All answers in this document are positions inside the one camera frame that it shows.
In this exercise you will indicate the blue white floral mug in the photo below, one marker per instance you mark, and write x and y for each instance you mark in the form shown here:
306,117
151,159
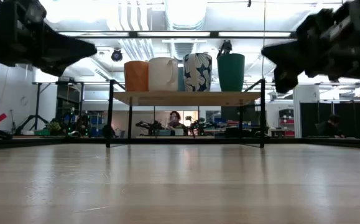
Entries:
196,73

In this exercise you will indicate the rack with red bins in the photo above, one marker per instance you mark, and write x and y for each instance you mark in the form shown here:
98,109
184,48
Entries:
287,121

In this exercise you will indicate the green cup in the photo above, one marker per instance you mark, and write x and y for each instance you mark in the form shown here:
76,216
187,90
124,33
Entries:
231,73

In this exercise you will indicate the person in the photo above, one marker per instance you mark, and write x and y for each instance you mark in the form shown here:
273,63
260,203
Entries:
175,119
329,127

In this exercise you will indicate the white ribbed mug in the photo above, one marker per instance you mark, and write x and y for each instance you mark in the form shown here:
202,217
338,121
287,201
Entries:
162,76

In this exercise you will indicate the green potted plant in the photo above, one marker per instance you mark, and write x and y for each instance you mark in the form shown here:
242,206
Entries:
54,127

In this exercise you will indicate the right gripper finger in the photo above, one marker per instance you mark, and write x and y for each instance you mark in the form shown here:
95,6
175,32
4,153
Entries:
287,81
294,51

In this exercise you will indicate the black room partition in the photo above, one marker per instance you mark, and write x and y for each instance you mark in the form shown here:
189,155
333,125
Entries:
353,118

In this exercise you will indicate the black ceiling spotlight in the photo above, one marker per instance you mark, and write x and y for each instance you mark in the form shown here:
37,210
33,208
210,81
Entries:
116,55
225,46

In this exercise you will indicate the light blue faceted mug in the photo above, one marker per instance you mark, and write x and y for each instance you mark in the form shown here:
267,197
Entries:
181,81

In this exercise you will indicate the silver ceiling air duct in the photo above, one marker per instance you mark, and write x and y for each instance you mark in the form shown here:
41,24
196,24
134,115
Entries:
186,15

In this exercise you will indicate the black desktop robot arm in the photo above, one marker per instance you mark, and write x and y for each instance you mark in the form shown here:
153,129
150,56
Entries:
150,126

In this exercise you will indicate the wooden shelf black frame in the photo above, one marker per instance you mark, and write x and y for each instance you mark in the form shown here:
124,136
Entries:
182,98

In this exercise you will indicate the black overhead frame beam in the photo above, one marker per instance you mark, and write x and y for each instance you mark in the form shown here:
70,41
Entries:
214,34

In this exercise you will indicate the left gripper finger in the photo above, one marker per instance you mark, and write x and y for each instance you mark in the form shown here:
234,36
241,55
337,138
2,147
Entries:
71,49
57,67

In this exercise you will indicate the orange faceted mug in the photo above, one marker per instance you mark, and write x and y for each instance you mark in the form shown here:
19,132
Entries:
136,77

